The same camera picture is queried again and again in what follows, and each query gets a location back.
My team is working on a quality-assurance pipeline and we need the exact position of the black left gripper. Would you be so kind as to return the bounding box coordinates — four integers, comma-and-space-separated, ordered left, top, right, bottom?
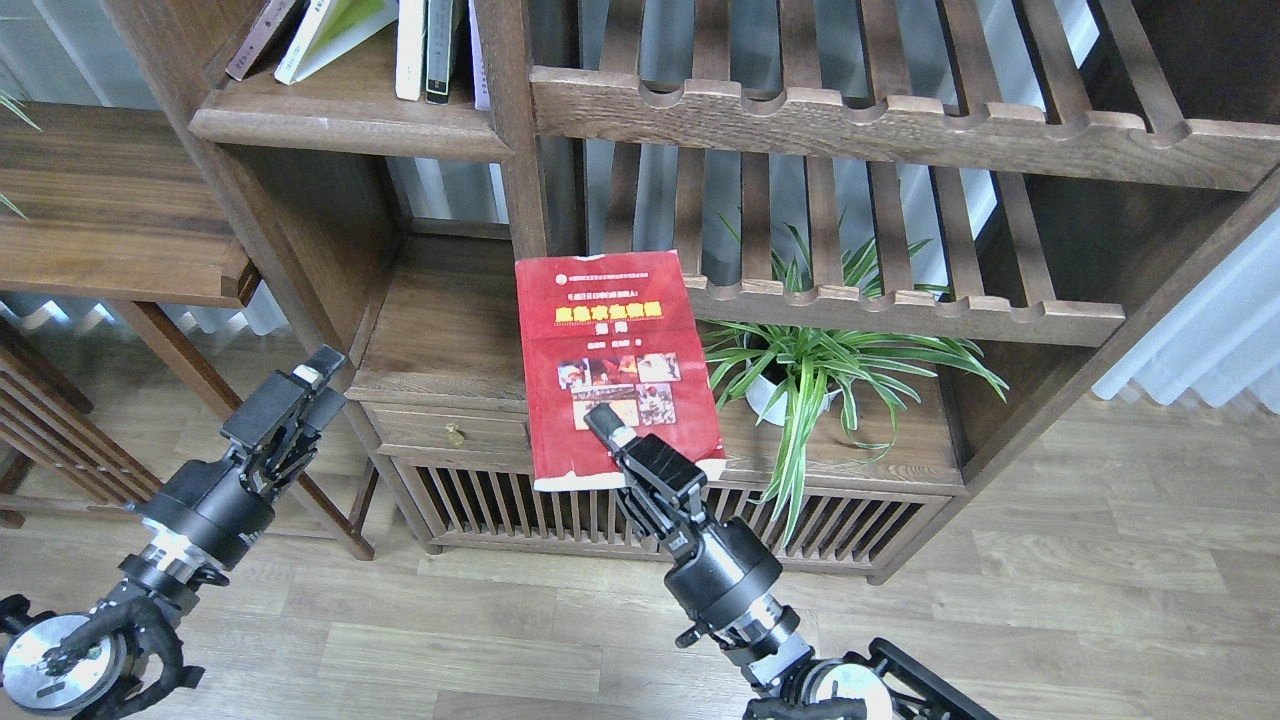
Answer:
138, 345, 347, 570

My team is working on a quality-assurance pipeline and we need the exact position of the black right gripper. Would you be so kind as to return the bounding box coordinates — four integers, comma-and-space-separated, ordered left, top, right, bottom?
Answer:
585, 404, 782, 634

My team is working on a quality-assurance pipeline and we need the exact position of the red book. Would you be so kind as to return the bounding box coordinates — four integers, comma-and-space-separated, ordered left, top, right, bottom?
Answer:
515, 250, 727, 492

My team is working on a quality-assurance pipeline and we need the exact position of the yellow green book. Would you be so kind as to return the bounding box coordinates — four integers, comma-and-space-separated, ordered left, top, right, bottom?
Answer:
274, 1, 399, 85

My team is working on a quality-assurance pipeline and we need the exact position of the dark maroon book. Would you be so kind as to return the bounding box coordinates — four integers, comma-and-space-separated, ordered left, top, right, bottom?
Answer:
225, 0, 305, 81

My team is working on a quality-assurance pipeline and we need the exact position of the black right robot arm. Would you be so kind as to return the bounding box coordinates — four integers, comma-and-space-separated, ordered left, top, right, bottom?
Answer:
585, 405, 989, 719

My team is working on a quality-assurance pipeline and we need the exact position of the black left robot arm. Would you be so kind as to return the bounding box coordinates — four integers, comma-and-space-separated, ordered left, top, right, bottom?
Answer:
3, 346, 346, 719

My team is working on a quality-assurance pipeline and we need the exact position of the spider plant in white pot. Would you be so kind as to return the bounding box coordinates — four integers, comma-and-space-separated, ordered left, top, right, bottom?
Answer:
700, 210, 1011, 546

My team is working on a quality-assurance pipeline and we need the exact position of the slatted wooden rack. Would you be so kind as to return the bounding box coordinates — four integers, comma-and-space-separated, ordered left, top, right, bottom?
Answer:
0, 320, 221, 530

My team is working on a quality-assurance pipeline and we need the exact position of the wooden side table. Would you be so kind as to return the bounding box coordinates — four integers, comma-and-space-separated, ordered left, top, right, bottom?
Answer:
0, 100, 376, 561

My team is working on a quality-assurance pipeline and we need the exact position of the dark wooden bookshelf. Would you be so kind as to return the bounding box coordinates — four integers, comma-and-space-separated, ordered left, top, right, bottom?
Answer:
105, 1, 1277, 583

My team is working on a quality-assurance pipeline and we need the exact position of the white upright book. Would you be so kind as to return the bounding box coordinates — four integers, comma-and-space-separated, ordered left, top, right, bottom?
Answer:
394, 0, 428, 102

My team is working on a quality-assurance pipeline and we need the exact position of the white curtain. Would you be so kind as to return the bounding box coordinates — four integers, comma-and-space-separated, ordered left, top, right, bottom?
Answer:
1092, 213, 1279, 413

